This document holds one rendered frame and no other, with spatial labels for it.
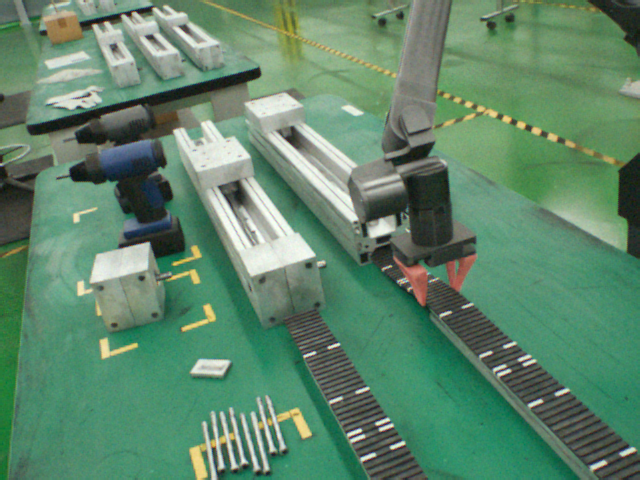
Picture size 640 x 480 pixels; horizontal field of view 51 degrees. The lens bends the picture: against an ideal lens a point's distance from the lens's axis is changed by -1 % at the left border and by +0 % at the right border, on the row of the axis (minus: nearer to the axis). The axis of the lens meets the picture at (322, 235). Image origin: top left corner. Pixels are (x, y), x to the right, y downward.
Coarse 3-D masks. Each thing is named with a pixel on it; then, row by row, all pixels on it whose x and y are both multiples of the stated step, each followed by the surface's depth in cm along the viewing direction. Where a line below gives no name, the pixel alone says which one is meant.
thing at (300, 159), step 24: (264, 144) 162; (288, 144) 148; (312, 144) 147; (288, 168) 143; (312, 168) 132; (336, 168) 135; (312, 192) 129; (336, 192) 120; (336, 216) 117; (408, 216) 111; (360, 240) 110; (384, 240) 112; (360, 264) 112
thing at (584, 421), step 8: (576, 416) 70; (584, 416) 70; (592, 416) 70; (560, 424) 69; (568, 424) 69; (576, 424) 69; (584, 424) 69; (592, 424) 69; (560, 432) 68; (568, 432) 68; (576, 432) 68; (560, 440) 68
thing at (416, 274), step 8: (400, 256) 92; (400, 264) 91; (408, 264) 90; (416, 264) 90; (408, 272) 89; (416, 272) 88; (424, 272) 88; (416, 280) 89; (424, 280) 89; (416, 288) 94; (424, 288) 91; (416, 296) 95; (424, 296) 92; (424, 304) 94
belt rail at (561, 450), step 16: (432, 320) 95; (448, 336) 90; (464, 352) 87; (480, 368) 83; (496, 384) 80; (512, 400) 77; (528, 416) 74; (544, 432) 72; (560, 448) 69; (576, 464) 67
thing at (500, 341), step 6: (498, 336) 84; (504, 336) 84; (486, 342) 83; (492, 342) 83; (498, 342) 83; (504, 342) 83; (510, 342) 83; (474, 348) 83; (480, 348) 83; (486, 348) 82; (492, 348) 82; (480, 354) 82
